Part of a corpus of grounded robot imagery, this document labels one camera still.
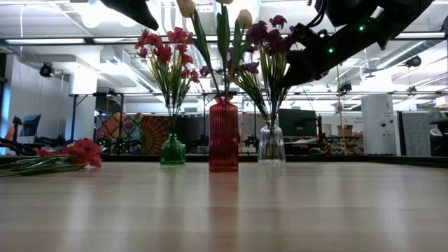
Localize small tilted monitor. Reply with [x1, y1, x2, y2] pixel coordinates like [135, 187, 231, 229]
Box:
[20, 114, 42, 137]

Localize overhead LED light bar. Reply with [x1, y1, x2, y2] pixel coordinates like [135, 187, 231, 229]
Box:
[0, 31, 448, 46]

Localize green glass vase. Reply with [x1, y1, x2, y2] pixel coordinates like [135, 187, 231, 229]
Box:
[160, 133, 187, 166]

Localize black-legged background table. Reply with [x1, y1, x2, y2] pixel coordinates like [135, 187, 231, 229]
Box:
[69, 91, 125, 141]

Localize thin hanging cable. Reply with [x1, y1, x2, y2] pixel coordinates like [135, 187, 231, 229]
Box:
[335, 64, 347, 155]

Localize black computer monitor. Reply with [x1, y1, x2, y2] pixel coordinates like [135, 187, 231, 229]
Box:
[278, 108, 319, 137]

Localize colourful mandala tapestry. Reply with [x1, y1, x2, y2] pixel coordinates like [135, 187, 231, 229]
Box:
[94, 112, 171, 157]

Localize clear ribbed glass vase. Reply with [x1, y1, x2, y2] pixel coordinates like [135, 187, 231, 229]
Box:
[258, 121, 286, 165]

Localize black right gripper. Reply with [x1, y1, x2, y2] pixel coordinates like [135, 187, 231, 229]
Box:
[279, 16, 390, 88]

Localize brown cardboard box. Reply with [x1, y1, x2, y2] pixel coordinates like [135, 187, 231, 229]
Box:
[337, 124, 354, 138]

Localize red ribbed glass vase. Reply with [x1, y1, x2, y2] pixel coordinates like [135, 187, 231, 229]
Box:
[209, 93, 239, 173]

